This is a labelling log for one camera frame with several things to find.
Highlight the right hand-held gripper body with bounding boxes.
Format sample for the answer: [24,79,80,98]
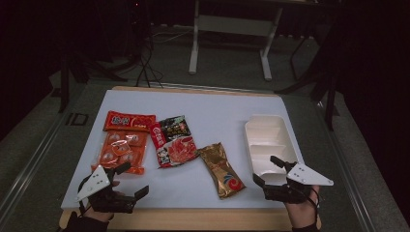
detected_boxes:
[262,160,335,205]

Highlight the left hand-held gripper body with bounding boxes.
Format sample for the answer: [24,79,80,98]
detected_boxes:
[75,164,137,215]

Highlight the orange packet of sachets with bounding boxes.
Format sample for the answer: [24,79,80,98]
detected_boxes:
[91,110,157,176]

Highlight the white divided tray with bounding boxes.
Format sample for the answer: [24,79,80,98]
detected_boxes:
[244,114,300,187]

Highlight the gold snack packet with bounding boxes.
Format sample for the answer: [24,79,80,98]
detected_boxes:
[196,142,247,200]

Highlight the red and black food packet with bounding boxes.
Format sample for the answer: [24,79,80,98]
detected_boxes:
[149,115,200,169]

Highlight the person's left hand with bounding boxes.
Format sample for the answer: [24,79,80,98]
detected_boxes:
[81,179,121,224]

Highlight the person's right hand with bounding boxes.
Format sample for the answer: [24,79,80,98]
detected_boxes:
[284,185,322,230]

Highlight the white table mat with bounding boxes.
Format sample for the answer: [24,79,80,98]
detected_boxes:
[60,89,306,210]

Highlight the black stand legs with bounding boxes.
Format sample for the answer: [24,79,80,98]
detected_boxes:
[57,47,143,114]
[275,32,343,131]

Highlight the white metal stand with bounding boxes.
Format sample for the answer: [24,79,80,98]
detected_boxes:
[188,0,284,82]

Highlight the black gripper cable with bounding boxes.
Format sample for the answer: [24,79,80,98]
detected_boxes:
[305,188,321,221]
[76,175,92,217]

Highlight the white floor cable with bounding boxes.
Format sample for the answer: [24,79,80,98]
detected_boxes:
[150,24,196,44]

